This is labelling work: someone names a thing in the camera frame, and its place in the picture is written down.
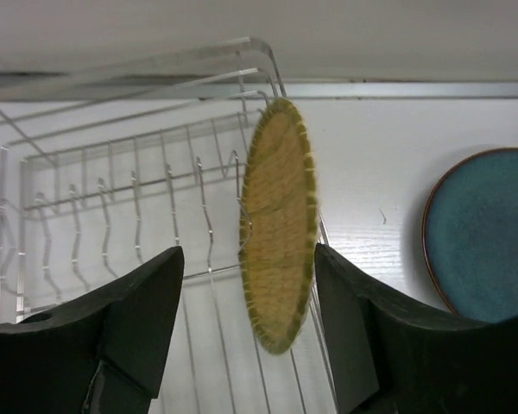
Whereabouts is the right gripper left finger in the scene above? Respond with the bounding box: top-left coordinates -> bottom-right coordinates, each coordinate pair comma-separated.
0,247 -> 185,413

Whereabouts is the round woven bamboo plate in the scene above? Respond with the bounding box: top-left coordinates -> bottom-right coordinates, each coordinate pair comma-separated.
238,97 -> 319,354

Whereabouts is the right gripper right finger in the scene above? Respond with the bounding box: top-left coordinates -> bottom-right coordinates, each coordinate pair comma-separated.
314,244 -> 518,413

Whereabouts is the metal wire dish rack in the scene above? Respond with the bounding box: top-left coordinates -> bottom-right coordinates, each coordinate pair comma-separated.
0,37 -> 336,413

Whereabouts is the round dark teal plate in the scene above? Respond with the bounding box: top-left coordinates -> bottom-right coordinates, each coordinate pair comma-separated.
421,147 -> 518,323

